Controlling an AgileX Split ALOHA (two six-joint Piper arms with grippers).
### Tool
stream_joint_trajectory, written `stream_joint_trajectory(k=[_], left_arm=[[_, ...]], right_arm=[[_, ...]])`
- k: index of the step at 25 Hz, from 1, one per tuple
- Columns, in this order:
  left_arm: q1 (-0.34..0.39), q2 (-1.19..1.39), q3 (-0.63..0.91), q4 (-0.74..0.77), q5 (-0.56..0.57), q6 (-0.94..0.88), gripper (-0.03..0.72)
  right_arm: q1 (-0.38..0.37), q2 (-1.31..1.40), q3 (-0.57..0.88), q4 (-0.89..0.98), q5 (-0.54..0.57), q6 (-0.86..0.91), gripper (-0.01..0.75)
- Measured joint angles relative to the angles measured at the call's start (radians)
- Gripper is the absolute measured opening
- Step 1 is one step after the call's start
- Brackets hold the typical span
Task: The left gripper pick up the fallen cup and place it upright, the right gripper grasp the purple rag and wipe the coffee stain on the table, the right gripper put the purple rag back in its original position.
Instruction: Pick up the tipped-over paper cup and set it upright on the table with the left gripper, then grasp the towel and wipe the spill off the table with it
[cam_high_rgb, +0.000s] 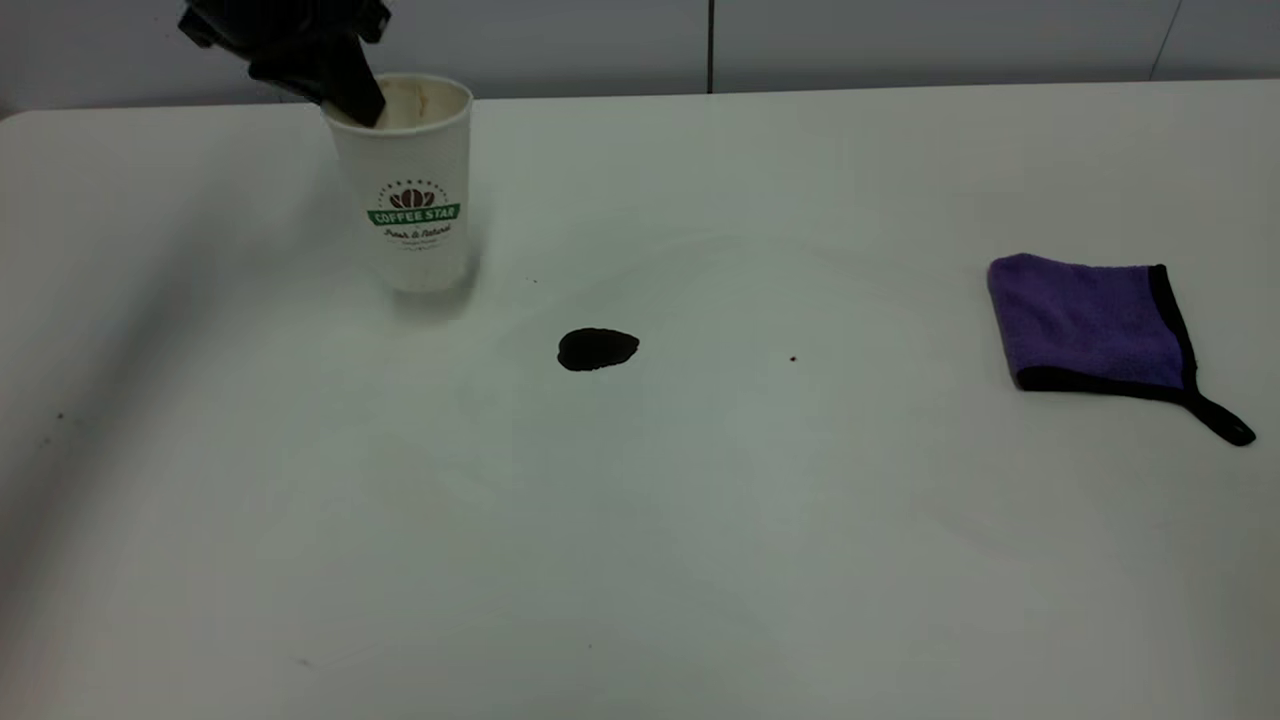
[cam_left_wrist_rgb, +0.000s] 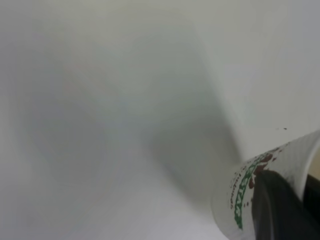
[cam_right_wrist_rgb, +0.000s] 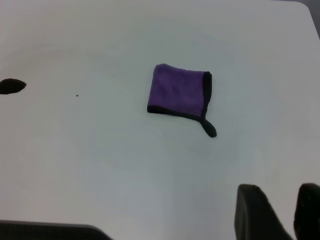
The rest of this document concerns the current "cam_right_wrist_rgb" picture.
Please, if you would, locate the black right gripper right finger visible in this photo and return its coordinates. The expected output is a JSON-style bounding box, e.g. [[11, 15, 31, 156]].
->
[[294, 182, 320, 240]]

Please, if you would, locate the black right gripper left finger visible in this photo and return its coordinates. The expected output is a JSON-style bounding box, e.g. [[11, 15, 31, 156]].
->
[[234, 183, 295, 240]]

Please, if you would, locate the purple cloth with black trim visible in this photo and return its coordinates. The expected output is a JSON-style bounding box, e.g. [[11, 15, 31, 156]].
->
[[146, 63, 218, 139]]

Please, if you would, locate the dark liquid spill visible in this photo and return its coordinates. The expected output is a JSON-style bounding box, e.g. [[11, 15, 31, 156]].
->
[[0, 78, 28, 95]]

